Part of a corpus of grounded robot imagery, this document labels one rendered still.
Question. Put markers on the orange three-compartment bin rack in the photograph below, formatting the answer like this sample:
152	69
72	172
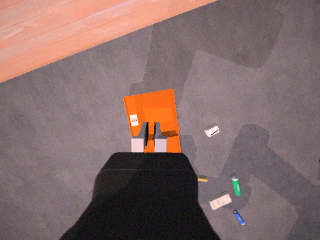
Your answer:
154	107

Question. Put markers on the green aa battery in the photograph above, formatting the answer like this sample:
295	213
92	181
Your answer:
236	185

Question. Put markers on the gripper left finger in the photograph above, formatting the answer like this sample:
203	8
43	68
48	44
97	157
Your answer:
138	142

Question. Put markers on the white domino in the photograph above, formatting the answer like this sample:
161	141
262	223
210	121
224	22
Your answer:
220	200

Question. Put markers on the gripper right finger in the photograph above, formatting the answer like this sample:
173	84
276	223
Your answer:
160	142

